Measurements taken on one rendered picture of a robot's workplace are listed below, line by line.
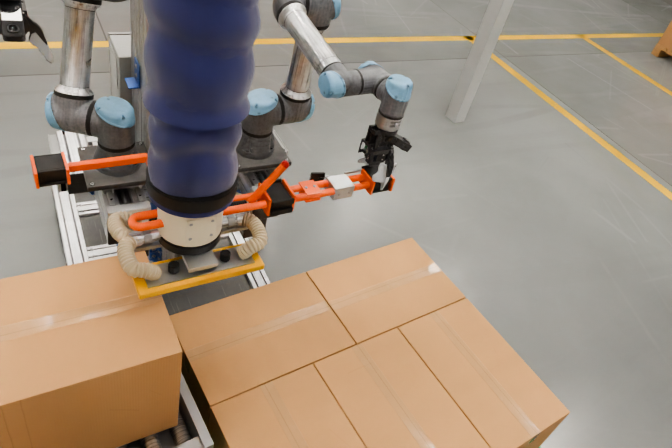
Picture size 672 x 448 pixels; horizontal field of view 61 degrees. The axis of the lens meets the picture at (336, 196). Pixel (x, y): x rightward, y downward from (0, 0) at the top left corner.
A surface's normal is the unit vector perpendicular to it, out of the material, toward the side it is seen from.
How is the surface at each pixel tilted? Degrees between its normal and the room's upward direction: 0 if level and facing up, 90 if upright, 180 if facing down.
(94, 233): 0
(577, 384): 0
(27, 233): 0
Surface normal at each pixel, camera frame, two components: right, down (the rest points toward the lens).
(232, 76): 0.67, 0.44
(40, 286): 0.21, -0.76
